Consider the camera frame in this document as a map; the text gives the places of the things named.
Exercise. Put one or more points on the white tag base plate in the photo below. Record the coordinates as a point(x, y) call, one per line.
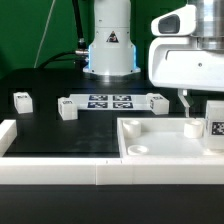
point(110, 102)

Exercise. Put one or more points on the white U-shaped fence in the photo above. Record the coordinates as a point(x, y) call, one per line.
point(105, 171)

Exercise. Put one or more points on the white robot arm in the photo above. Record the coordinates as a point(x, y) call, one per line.
point(112, 55)

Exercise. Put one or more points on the white square tabletop part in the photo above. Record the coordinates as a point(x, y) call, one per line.
point(163, 137)

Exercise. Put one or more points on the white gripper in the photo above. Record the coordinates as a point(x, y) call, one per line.
point(177, 62)

